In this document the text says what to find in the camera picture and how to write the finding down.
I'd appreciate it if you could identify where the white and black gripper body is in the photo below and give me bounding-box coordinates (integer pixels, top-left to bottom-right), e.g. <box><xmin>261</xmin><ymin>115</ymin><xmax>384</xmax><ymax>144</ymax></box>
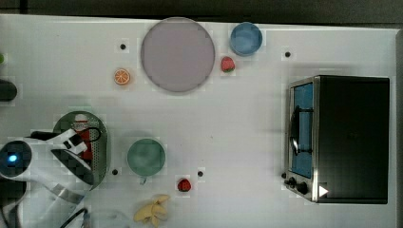
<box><xmin>30</xmin><ymin>129</ymin><xmax>87</xmax><ymax>155</ymax></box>

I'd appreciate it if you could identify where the red ketchup bottle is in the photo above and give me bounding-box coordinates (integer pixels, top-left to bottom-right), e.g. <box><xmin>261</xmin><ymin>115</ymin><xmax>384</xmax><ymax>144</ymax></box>
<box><xmin>73</xmin><ymin>114</ymin><xmax>93</xmax><ymax>162</ymax></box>

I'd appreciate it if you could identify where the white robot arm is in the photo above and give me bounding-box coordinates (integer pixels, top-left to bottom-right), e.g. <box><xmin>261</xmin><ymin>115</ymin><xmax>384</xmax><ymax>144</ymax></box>
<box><xmin>1</xmin><ymin>129</ymin><xmax>94</xmax><ymax>228</ymax></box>

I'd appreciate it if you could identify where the green metal strainer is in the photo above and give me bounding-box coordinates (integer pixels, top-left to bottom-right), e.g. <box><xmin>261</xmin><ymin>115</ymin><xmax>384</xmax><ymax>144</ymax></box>
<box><xmin>53</xmin><ymin>111</ymin><xmax>109</xmax><ymax>189</ymax></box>

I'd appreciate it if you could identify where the green metal cup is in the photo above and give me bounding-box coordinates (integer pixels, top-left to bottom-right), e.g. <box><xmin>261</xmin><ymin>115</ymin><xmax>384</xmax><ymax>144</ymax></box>
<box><xmin>126</xmin><ymin>138</ymin><xmax>165</xmax><ymax>185</ymax></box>

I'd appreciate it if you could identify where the black cylinder upper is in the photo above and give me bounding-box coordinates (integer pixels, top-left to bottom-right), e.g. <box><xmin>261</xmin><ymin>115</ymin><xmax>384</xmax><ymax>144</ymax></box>
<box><xmin>0</xmin><ymin>80</ymin><xmax>17</xmax><ymax>102</ymax></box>

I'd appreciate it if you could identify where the orange slice toy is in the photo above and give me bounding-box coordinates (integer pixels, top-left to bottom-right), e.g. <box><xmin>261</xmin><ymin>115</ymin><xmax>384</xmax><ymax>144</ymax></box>
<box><xmin>114</xmin><ymin>68</ymin><xmax>131</xmax><ymax>86</ymax></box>

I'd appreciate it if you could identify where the green marker cap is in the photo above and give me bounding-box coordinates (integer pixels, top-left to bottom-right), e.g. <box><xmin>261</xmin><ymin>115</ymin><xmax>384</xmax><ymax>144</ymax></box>
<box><xmin>0</xmin><ymin>53</ymin><xmax>5</xmax><ymax>64</ymax></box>

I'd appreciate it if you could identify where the small red toy fruit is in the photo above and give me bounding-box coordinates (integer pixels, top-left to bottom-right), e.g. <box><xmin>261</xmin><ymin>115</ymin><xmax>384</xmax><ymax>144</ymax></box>
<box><xmin>177</xmin><ymin>179</ymin><xmax>192</xmax><ymax>192</ymax></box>

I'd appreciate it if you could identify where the grey round plate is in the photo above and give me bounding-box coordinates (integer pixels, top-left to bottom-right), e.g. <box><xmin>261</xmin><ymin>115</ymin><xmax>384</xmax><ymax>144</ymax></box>
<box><xmin>141</xmin><ymin>17</ymin><xmax>216</xmax><ymax>92</ymax></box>

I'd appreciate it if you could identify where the red toy strawberry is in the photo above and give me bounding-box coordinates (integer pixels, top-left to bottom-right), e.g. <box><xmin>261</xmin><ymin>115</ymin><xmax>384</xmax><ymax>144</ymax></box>
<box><xmin>221</xmin><ymin>56</ymin><xmax>236</xmax><ymax>72</ymax></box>

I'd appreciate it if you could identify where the blue bowl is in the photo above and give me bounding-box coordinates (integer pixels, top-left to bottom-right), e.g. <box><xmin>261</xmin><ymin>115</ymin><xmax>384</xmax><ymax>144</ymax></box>
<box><xmin>229</xmin><ymin>22</ymin><xmax>262</xmax><ymax>56</ymax></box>

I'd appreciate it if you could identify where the black toaster oven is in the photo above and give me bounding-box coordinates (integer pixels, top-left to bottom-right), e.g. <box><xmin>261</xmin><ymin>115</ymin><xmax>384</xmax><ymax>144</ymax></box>
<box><xmin>282</xmin><ymin>75</ymin><xmax>390</xmax><ymax>204</ymax></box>

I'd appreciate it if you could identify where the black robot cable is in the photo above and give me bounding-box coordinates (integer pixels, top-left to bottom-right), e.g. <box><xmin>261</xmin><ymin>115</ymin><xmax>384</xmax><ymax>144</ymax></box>
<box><xmin>58</xmin><ymin>207</ymin><xmax>89</xmax><ymax>228</ymax></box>

